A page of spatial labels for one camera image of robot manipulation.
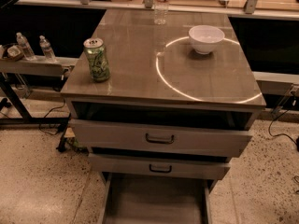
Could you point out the grey drawer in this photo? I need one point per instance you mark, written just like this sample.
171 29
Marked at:
160 129
141 165
145 199

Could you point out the grey drawer cabinet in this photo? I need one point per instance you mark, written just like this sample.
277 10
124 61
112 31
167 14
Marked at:
155 65

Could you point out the green soda can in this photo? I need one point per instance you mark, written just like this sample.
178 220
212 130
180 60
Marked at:
96 54

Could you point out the white ceramic bowl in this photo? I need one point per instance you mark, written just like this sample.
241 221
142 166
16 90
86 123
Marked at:
205 38

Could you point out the clear bottle on cabinet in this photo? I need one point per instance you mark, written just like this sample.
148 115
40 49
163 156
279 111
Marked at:
160 11

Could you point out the right plastic water bottle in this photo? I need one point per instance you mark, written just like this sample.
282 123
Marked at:
47 49

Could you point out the plastic water bottle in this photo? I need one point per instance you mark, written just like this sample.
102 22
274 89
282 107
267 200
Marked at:
25 47
47 49

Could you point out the grey right bench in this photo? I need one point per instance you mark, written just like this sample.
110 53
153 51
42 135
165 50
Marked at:
281 90

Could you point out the small round dish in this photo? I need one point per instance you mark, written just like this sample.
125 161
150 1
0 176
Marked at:
11 52

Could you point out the left plastic water bottle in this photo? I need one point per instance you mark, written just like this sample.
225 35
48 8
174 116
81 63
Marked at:
25 47

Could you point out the grey side table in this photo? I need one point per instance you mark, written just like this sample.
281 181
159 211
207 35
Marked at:
38 74

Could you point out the grey back shelf rail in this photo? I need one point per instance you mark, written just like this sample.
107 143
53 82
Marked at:
149 0

